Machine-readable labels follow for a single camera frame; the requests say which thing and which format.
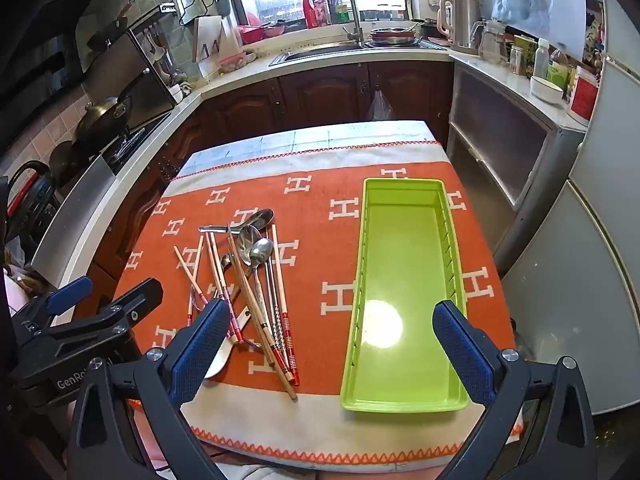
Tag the glass pitcher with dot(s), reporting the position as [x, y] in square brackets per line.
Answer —
[492, 42]

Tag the hanging plastic bag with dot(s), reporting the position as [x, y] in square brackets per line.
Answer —
[381, 110]

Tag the clear plastic sheet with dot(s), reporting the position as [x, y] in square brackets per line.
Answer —
[530, 5]

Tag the steel electric kettle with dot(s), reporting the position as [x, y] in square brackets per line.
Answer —
[465, 25]

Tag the red spray bottle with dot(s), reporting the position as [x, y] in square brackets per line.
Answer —
[310, 12]

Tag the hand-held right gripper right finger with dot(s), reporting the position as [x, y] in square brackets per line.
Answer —
[462, 350]

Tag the black range hood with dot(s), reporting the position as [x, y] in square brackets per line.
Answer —
[50, 35]

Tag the red canister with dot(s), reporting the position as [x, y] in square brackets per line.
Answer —
[582, 97]

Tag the white bowl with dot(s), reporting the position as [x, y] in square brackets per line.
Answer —
[546, 91]

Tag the green dish soap bottle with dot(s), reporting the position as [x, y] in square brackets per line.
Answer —
[343, 12]

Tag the light blue table cover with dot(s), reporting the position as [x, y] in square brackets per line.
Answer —
[310, 142]

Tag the green box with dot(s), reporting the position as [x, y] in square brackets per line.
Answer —
[524, 57]

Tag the gas stove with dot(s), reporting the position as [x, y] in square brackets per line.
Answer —
[132, 145]

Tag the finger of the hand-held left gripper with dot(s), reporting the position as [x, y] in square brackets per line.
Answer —
[70, 295]
[130, 302]

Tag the steel fork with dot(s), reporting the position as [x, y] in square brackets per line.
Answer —
[194, 300]

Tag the dark cooking pot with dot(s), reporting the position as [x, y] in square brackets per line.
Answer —
[67, 162]

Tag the black wok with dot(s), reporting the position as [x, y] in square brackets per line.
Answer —
[100, 120]

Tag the stack of dishes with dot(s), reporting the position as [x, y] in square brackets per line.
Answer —
[392, 37]

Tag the white plastic bottle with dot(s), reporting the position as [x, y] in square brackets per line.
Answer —
[541, 60]

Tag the white cutting board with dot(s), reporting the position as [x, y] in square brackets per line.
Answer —
[205, 40]

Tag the steel faucet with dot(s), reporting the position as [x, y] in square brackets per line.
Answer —
[356, 15]

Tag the pink basin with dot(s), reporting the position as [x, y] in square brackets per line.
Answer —
[252, 35]

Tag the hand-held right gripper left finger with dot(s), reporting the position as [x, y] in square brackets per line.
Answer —
[197, 350]

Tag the green plastic tray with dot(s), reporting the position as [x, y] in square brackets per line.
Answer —
[400, 240]

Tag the steel sink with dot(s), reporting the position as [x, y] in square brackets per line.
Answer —
[320, 54]

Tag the steel splash guard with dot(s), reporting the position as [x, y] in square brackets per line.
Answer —
[150, 85]

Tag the plain wooden chopstick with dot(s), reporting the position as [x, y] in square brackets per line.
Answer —
[288, 382]

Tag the steel cabinet with frosted doors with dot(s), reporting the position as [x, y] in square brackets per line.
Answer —
[500, 125]

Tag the white ceramic spoon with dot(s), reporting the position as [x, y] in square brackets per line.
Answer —
[220, 360]

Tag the orange patterned blanket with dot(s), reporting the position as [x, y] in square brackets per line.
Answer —
[320, 200]

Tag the grey refrigerator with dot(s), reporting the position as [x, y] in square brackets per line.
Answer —
[575, 285]

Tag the dark wooden kitchen cabinets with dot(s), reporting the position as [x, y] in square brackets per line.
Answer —
[320, 92]

